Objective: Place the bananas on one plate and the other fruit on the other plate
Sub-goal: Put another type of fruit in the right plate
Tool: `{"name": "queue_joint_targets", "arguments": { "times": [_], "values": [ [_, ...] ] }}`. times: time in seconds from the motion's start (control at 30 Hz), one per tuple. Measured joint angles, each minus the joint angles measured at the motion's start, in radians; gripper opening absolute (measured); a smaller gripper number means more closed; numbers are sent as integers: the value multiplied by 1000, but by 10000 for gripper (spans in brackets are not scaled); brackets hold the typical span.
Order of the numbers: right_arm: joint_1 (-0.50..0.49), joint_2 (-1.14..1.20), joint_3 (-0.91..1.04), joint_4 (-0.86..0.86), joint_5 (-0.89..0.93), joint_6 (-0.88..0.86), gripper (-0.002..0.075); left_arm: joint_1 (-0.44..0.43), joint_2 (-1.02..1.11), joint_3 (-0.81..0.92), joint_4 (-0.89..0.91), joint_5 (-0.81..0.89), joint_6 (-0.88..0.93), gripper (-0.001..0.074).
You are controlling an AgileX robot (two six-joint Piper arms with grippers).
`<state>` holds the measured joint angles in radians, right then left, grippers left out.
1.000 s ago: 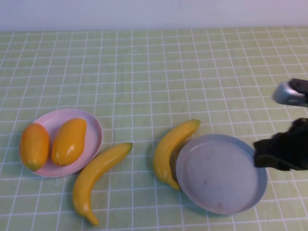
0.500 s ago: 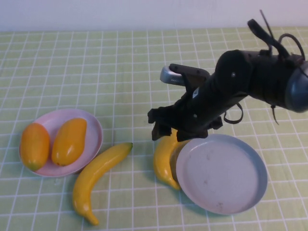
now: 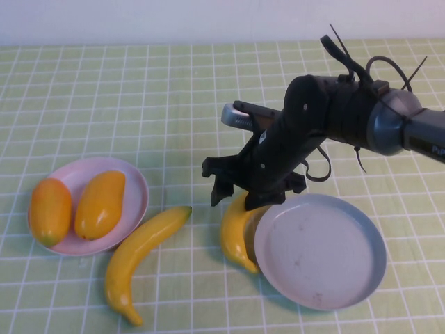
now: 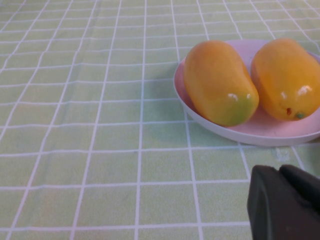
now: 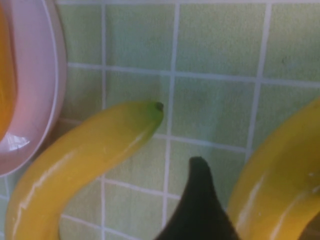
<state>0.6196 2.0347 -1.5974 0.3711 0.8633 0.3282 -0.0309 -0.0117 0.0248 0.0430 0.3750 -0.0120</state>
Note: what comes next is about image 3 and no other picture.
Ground green checked tablecloth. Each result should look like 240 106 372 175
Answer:
0 37 445 334

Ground large yellow banana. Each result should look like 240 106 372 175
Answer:
104 205 193 327

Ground small yellow banana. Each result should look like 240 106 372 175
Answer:
221 192 273 275

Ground pink round plate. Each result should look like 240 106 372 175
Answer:
27 156 150 257

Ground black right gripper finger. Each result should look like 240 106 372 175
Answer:
243 189 286 212
209 173 238 208

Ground black zip tie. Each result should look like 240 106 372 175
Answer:
366 54 429 94
353 145 369 174
329 23 354 64

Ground orange yellow mango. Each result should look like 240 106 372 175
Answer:
29 177 73 248
74 170 127 241

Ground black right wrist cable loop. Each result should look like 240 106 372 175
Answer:
320 33 380 88

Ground blue round plate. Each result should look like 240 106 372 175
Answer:
253 193 387 312

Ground black right camera cable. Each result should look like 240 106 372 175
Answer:
300 144 331 183

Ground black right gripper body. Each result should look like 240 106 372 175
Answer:
202 73 331 193

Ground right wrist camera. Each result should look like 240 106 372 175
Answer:
221 100 281 132

